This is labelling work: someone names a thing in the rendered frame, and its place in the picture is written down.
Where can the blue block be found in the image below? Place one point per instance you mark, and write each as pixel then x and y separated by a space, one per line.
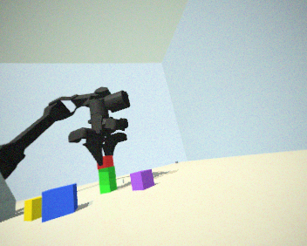
pixel 58 202

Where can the yellow block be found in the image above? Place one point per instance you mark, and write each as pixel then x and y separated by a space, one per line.
pixel 32 209

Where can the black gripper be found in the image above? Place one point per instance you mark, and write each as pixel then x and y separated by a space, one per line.
pixel 95 138

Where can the purple cube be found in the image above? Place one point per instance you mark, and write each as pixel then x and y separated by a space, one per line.
pixel 142 180

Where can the red block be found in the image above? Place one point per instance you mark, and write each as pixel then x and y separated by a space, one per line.
pixel 107 162

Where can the green block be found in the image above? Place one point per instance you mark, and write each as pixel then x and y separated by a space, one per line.
pixel 107 173
pixel 107 186

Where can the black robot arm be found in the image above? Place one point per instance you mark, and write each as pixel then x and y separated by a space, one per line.
pixel 100 101

